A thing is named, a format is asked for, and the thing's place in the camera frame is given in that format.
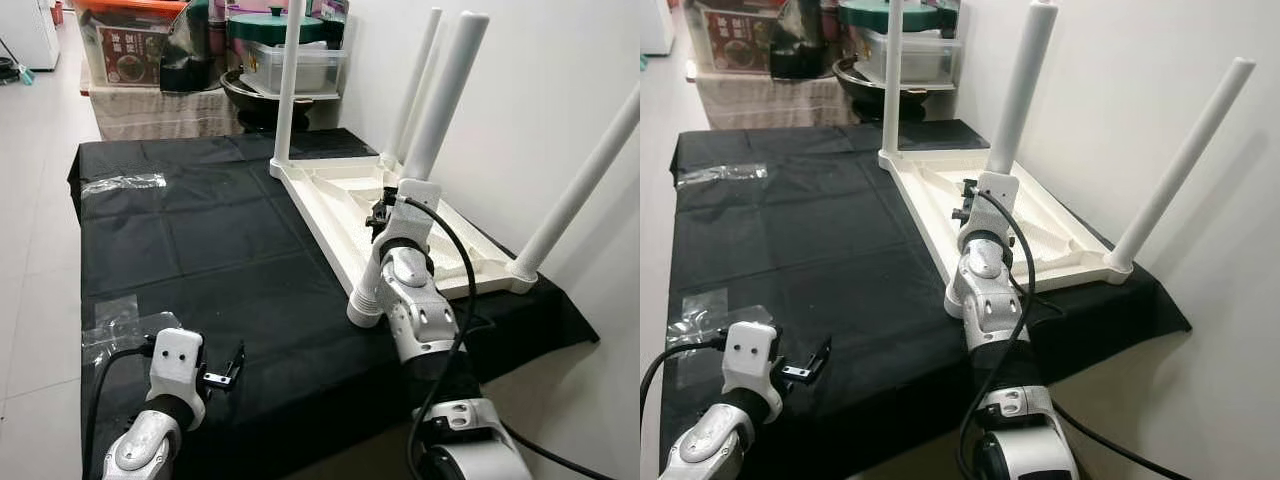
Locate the white plastic table leg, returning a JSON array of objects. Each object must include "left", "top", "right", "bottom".
[
  {"left": 1105, "top": 57, "right": 1256, "bottom": 284},
  {"left": 880, "top": 0, "right": 906, "bottom": 161},
  {"left": 346, "top": 12, "right": 491, "bottom": 329},
  {"left": 272, "top": 0, "right": 306, "bottom": 169},
  {"left": 380, "top": 8, "right": 444, "bottom": 166},
  {"left": 508, "top": 85, "right": 641, "bottom": 283},
  {"left": 945, "top": 0, "right": 1059, "bottom": 319}
]

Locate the cream plastic children table top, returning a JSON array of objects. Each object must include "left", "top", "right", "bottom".
[
  {"left": 268, "top": 150, "right": 541, "bottom": 301},
  {"left": 878, "top": 145, "right": 1136, "bottom": 291}
]

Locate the clear tape patch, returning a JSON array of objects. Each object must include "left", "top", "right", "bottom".
[
  {"left": 665, "top": 288, "right": 773, "bottom": 386},
  {"left": 82, "top": 293, "right": 181, "bottom": 366}
]

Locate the black table cloth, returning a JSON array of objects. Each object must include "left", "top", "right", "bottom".
[
  {"left": 68, "top": 128, "right": 601, "bottom": 480},
  {"left": 668, "top": 120, "right": 1193, "bottom": 480}
]

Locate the clear plastic storage box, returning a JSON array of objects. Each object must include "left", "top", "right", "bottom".
[
  {"left": 858, "top": 28, "right": 963, "bottom": 86},
  {"left": 240, "top": 40, "right": 349, "bottom": 96}
]

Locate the black round bowl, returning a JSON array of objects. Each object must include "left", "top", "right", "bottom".
[
  {"left": 835, "top": 55, "right": 956, "bottom": 123},
  {"left": 220, "top": 68, "right": 341, "bottom": 131}
]

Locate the green round lid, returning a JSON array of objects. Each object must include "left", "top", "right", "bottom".
[
  {"left": 838, "top": 0, "right": 946, "bottom": 33},
  {"left": 227, "top": 8, "right": 331, "bottom": 46}
]

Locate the clear plastic bag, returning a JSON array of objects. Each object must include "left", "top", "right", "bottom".
[
  {"left": 675, "top": 163, "right": 769, "bottom": 189},
  {"left": 82, "top": 173, "right": 168, "bottom": 196}
]

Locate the cloth covered bench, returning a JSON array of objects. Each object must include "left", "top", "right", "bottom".
[
  {"left": 690, "top": 70, "right": 861, "bottom": 129},
  {"left": 85, "top": 82, "right": 246, "bottom": 141}
]

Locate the black bag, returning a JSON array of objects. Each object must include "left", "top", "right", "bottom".
[
  {"left": 770, "top": 0, "right": 841, "bottom": 81},
  {"left": 160, "top": 0, "right": 233, "bottom": 93}
]

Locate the storage box with orange lid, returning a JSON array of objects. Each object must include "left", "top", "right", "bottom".
[
  {"left": 690, "top": 0, "right": 791, "bottom": 73},
  {"left": 75, "top": 0, "right": 186, "bottom": 89}
]

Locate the white appliance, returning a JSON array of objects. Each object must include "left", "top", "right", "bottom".
[
  {"left": 0, "top": 0, "right": 61, "bottom": 71},
  {"left": 640, "top": 0, "right": 676, "bottom": 56}
]

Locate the broom with teal head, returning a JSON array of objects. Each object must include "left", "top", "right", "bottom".
[{"left": 0, "top": 38, "right": 36, "bottom": 86}]

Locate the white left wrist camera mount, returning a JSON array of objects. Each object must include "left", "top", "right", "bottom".
[
  {"left": 148, "top": 328, "right": 209, "bottom": 429},
  {"left": 722, "top": 320, "right": 786, "bottom": 421}
]

